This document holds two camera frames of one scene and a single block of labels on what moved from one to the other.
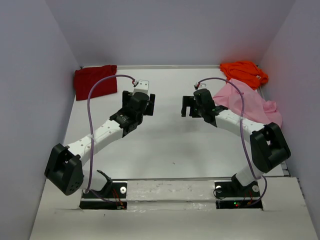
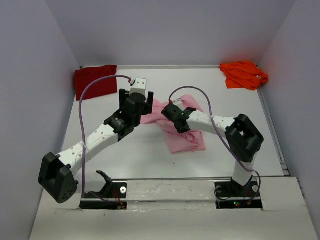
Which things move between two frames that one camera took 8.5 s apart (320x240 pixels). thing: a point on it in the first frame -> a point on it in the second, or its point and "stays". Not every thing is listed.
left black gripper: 150,105 stays
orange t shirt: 247,72 stays
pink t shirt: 256,108 -> 190,141
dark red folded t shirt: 85,77 stays
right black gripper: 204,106 -> 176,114
